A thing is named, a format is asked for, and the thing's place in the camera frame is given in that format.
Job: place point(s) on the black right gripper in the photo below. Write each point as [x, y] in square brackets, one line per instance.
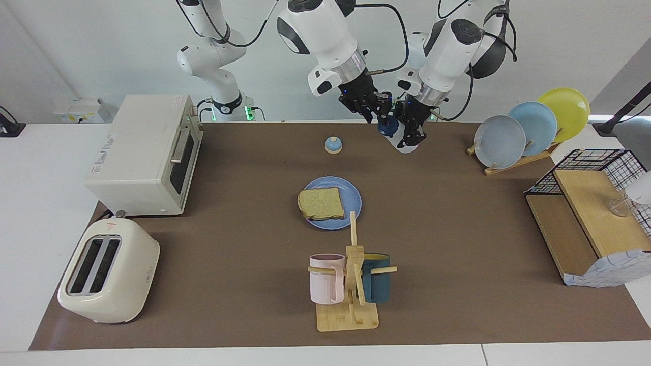
[361, 91]

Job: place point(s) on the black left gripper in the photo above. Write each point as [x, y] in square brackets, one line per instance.
[422, 113]

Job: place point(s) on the squeeze bottle with blue cap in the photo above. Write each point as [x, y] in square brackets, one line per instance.
[387, 127]

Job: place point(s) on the slice of bread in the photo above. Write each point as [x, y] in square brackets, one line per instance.
[320, 203]

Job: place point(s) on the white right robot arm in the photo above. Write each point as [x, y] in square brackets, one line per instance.
[325, 30]

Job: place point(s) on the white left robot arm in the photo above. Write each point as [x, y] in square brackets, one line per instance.
[450, 51]

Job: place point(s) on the grey-blue plate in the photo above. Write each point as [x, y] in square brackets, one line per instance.
[498, 142]

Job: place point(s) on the blue round plate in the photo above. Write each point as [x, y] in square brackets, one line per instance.
[351, 195]

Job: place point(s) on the wooden plate rack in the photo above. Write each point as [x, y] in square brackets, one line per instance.
[508, 164]

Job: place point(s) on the light blue plate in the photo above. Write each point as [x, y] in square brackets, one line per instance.
[539, 124]

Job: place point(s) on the yellow plate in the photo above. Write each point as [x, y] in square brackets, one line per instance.
[569, 109]

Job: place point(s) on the dark teal mug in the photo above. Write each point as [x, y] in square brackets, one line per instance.
[379, 284]

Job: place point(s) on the pink mug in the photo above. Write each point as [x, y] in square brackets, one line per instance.
[325, 284]

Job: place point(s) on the wooden mug tree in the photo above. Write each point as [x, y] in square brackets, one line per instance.
[348, 317]

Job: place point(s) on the brown table mat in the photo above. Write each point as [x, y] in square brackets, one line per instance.
[229, 254]

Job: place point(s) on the clear glass cup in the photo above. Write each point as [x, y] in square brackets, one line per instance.
[619, 207]

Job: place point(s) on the white checked cloth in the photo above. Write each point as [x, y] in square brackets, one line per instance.
[610, 269]

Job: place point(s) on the white toaster oven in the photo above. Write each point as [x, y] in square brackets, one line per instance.
[132, 152]

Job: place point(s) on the white power strip box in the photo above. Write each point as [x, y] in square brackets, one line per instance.
[76, 112]

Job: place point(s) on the cream two-slot toaster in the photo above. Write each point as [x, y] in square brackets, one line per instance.
[112, 284]

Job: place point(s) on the black table clamp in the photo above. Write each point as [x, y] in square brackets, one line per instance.
[12, 129]

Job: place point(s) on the black camera stand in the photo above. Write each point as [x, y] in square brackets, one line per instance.
[608, 126]

